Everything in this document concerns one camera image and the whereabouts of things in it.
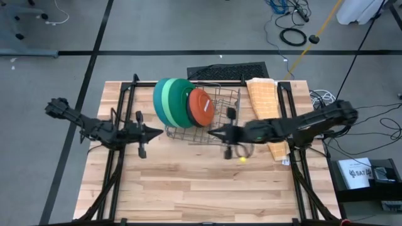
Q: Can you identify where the yellow checked towel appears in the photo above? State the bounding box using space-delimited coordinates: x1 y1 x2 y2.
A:
245 77 291 162

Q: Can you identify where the teal plate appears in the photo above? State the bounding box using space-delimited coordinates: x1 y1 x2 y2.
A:
152 77 172 127

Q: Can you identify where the black handheld device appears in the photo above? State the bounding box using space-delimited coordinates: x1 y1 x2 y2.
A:
370 166 398 184

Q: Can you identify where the white printed booklet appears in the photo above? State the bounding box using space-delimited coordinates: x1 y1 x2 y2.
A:
337 157 375 190

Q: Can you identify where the grey desk foot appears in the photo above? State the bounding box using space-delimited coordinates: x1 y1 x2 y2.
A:
0 48 60 59

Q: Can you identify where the black power strip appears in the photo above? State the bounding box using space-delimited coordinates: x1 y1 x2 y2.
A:
296 5 310 23

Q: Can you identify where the orange plate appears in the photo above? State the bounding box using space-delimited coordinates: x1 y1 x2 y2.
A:
188 88 215 127

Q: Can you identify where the black coiled cable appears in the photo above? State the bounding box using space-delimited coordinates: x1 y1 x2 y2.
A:
279 27 308 48

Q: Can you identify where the grey wire dish rack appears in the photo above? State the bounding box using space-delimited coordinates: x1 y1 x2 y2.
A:
164 81 242 146

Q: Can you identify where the blue cable bundle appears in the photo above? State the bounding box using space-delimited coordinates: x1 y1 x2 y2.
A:
264 0 290 15

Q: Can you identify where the white coiled cable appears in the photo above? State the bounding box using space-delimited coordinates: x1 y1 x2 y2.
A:
308 89 337 106

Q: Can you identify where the black metal table frame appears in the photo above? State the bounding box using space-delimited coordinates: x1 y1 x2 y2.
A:
72 73 343 226

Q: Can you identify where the yellow hanging cord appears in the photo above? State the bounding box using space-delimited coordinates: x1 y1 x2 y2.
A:
283 0 344 81

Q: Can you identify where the grey keypad device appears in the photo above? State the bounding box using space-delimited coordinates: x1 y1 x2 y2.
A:
380 200 402 213

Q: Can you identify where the office chair base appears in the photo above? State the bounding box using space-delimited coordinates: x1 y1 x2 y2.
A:
0 0 50 41

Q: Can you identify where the black side shelf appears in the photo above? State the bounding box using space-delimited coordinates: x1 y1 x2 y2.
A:
329 158 402 203

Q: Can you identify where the black straight thin cable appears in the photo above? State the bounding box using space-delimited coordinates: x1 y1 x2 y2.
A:
335 0 386 100

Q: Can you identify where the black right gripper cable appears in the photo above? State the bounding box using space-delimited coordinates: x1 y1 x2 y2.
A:
234 143 254 159

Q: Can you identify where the white bag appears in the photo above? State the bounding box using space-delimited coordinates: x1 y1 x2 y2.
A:
335 0 389 26

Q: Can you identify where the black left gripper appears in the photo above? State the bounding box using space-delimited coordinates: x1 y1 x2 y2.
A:
124 110 165 159

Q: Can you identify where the white floor cable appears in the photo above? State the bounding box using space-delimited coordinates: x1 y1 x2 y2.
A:
44 0 70 26

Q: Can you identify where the dark green plate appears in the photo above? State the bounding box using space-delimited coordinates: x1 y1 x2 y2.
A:
167 78 197 129

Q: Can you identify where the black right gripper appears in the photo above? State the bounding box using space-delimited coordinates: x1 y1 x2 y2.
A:
207 107 246 160

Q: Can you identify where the light green plate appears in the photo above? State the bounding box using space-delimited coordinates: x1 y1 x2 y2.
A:
160 78 180 128

